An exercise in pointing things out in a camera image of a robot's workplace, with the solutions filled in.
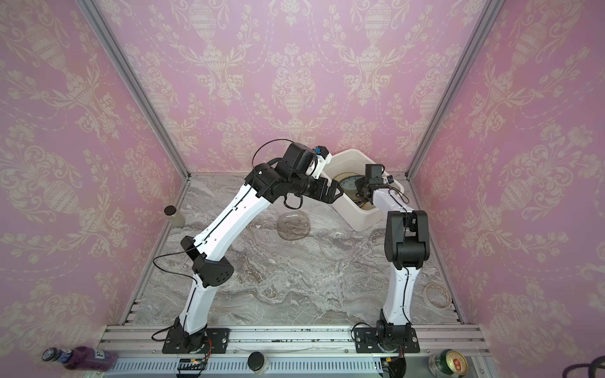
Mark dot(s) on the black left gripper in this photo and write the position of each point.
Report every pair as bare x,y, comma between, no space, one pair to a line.
320,192

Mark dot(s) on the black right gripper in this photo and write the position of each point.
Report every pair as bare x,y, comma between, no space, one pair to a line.
364,190

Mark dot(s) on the teal blue floral plate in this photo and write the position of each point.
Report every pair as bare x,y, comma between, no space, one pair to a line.
349,186

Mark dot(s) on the cream plate with painted willow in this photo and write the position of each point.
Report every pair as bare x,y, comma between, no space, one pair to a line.
362,202

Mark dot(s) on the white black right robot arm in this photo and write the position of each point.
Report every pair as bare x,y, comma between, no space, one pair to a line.
406,248

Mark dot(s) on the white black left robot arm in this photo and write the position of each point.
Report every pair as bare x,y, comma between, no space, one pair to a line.
297,173

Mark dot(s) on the white plastic bin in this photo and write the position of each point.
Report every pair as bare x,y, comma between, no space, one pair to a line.
359,208

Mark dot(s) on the clear glass oval plate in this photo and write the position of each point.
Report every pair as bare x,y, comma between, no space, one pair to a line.
294,225

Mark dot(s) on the glass jar with black lid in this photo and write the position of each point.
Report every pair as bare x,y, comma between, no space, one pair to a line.
174,216

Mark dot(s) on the black round knob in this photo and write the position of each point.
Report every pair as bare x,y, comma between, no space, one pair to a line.
258,363

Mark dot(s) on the green beer can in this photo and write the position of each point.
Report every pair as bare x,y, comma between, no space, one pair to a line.
448,363

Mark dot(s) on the purple drink bottle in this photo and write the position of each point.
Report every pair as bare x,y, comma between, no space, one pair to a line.
81,358

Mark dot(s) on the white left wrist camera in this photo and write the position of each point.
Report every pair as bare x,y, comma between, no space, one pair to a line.
323,157

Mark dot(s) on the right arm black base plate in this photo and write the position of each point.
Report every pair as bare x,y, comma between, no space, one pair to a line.
403,339

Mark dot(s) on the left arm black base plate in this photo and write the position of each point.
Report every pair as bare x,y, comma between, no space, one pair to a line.
206,341

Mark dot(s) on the aluminium rail frame front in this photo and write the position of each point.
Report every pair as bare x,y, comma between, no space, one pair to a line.
293,351

